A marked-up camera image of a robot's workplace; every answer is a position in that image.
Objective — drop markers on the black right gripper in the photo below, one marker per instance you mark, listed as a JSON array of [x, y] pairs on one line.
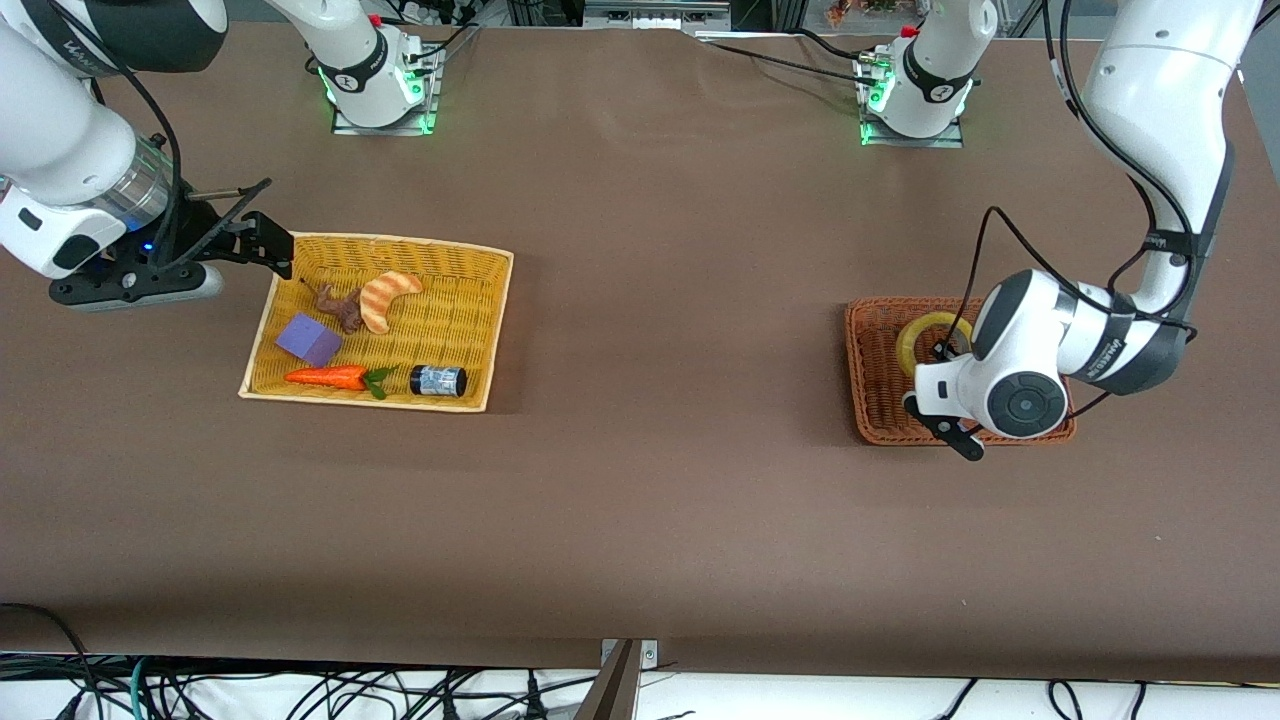
[[203, 227]]

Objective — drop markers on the yellowish transparent tape roll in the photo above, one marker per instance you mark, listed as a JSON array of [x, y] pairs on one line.
[[912, 335]]

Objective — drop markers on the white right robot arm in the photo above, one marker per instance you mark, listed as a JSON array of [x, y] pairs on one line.
[[50, 130]]

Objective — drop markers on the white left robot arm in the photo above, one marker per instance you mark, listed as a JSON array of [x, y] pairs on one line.
[[1150, 80]]

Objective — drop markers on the brown wicker basket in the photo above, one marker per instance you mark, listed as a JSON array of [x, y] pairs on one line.
[[880, 400]]

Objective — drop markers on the purple foam block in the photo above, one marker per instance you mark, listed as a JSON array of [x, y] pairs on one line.
[[305, 338]]

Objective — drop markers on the brown toy animal figure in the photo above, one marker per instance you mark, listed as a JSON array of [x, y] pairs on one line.
[[348, 312]]

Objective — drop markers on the toy croissant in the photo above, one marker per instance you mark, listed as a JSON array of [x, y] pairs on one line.
[[380, 300]]

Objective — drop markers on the orange toy carrot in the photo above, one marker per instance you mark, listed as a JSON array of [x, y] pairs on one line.
[[325, 378]]

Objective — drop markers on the yellow wicker basket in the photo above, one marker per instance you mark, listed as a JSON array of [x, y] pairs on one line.
[[470, 265]]

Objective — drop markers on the small black jar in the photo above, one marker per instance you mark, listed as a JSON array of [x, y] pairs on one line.
[[438, 381]]

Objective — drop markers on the background power strip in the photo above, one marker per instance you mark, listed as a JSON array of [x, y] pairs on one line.
[[435, 12]]

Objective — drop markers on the large table cover sheet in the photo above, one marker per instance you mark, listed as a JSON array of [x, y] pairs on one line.
[[640, 500]]

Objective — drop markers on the orange background object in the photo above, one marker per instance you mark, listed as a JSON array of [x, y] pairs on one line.
[[870, 10]]

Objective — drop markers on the dark grey stand bar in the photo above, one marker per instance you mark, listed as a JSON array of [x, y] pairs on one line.
[[610, 700]]

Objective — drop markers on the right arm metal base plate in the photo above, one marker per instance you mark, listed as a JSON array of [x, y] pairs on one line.
[[340, 128]]

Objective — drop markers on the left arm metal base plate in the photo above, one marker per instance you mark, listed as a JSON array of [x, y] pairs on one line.
[[940, 143]]

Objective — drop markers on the metal table clamp bracket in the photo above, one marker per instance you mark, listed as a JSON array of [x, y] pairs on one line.
[[650, 655]]

